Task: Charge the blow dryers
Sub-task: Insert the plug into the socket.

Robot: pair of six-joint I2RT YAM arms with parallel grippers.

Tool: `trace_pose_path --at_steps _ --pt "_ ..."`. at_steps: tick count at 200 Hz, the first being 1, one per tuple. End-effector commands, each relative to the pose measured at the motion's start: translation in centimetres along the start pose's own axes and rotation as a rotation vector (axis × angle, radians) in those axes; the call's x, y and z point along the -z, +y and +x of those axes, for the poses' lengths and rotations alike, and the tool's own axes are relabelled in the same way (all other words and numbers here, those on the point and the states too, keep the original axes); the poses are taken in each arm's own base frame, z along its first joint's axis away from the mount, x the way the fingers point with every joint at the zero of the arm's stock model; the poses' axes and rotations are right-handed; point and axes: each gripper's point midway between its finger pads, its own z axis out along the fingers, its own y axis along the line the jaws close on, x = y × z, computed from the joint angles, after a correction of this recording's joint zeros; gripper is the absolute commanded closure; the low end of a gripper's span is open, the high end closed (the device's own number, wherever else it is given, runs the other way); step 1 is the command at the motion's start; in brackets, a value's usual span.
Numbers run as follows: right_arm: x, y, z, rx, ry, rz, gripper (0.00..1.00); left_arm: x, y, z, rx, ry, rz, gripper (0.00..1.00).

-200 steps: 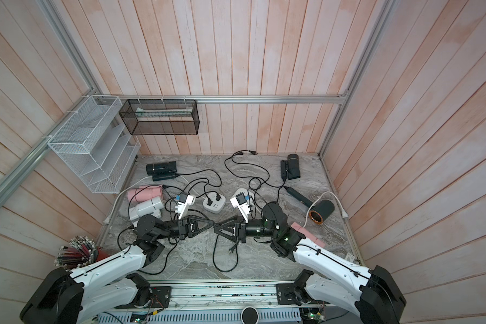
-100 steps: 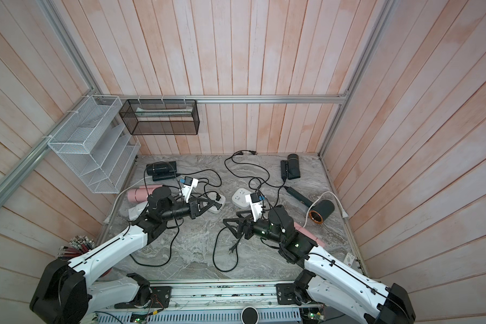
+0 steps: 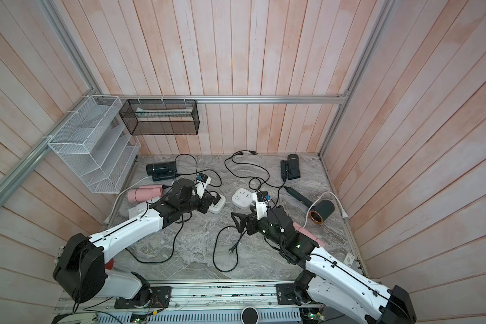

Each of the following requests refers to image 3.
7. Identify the dark green folded hair dryer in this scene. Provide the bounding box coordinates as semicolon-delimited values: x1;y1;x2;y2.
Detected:
146;161;177;182

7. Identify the white square power strip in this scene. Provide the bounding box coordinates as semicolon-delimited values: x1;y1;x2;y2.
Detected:
208;193;226;214
232;188;253;209

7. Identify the black cord of pink dryer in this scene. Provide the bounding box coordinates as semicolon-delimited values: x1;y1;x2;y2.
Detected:
161;184;221;203

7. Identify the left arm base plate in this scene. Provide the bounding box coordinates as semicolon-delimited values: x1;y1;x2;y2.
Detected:
114;286;172;309

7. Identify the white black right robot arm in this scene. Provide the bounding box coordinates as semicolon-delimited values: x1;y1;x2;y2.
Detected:
231;207;417;323

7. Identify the black loose cord front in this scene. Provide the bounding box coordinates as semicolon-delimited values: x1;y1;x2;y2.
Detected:
212;225;248;273

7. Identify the white square power strip left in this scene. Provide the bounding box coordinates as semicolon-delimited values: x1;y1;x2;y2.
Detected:
208;193;226;214

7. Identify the black mesh wall basket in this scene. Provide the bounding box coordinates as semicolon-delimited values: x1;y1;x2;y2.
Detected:
120;99;200;136

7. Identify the pink folded hair dryer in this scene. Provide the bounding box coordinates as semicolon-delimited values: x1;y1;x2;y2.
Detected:
128;184;163;203

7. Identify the red pencil cup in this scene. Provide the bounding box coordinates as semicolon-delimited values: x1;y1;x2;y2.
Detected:
105;259;114;270

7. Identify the pink hair dryer under arm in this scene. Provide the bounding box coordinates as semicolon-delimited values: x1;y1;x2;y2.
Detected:
293;222;325;248

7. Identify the dark green dryer far right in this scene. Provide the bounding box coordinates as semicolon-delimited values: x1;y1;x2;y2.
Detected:
280;154;301;182

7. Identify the small white paper tag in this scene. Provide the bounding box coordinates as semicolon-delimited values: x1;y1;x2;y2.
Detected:
344;253;356;267

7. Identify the white cable right strip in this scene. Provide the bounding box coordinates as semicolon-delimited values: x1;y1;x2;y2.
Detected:
303;191;349;228

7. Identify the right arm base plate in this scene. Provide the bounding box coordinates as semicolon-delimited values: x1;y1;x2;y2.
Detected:
275;269;332;306

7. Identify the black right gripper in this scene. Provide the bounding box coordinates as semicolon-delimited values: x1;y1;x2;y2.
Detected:
234;205;287;251

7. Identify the dark green unfolded hair dryer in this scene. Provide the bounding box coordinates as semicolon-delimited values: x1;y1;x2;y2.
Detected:
286;186;336;225

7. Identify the white wire mesh shelf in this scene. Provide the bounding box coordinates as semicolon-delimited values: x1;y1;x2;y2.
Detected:
49;95;140;194

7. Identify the white square power strip right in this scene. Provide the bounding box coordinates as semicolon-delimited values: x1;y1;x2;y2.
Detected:
232;188;253;209

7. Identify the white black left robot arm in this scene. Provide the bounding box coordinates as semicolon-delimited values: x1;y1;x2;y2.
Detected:
53;173;215;308

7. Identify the white hair dryer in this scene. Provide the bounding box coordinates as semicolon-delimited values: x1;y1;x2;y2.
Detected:
128;202;149;219

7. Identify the round black white knob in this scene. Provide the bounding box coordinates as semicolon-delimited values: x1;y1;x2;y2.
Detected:
241;306;259;324

